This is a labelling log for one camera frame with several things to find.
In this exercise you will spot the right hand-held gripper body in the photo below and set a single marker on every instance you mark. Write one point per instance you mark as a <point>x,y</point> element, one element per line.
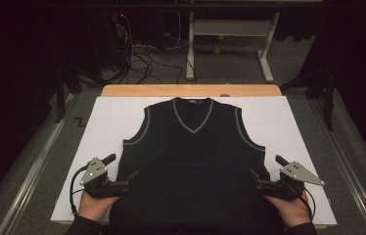
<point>297,174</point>

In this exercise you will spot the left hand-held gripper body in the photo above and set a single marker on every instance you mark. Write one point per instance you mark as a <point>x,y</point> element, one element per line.
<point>94,173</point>

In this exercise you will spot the dark navy knit vest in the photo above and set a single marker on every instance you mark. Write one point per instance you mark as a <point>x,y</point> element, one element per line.
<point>191,163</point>

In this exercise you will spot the person's left hand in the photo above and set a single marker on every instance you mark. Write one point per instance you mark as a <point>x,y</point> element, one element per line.
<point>94,207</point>

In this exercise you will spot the person's right hand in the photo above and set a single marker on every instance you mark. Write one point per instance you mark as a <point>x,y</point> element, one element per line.
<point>293,212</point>

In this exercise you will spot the black stand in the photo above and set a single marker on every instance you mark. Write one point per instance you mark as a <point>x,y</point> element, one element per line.
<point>329,104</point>
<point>61,94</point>

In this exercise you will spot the yellow-green ball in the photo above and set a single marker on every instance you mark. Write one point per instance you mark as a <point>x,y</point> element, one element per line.
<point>217,50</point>

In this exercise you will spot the metal floor rail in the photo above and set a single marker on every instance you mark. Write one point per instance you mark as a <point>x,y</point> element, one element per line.
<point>350,176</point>
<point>31,176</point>

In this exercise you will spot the white metal table frame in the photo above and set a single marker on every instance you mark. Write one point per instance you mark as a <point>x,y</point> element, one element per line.
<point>230,27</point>

